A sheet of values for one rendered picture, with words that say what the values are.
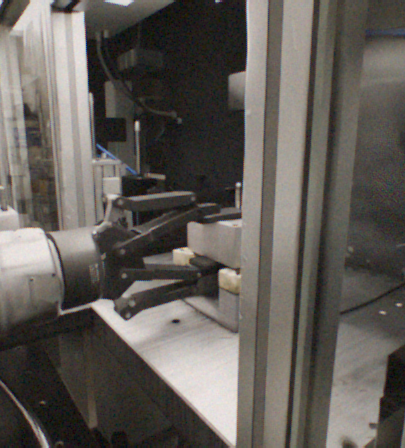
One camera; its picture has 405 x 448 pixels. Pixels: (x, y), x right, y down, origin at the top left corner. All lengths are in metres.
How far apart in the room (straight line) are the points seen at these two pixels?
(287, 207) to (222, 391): 0.20
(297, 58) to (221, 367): 0.28
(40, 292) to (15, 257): 0.03
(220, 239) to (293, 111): 0.26
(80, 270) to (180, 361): 0.13
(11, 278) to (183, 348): 0.18
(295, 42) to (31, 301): 0.27
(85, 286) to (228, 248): 0.17
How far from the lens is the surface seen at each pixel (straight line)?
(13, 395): 0.54
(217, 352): 0.40
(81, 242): 0.35
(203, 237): 0.46
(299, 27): 0.20
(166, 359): 0.39
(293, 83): 0.19
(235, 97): 0.50
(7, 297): 0.33
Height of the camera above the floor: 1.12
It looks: 13 degrees down
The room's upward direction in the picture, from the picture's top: straight up
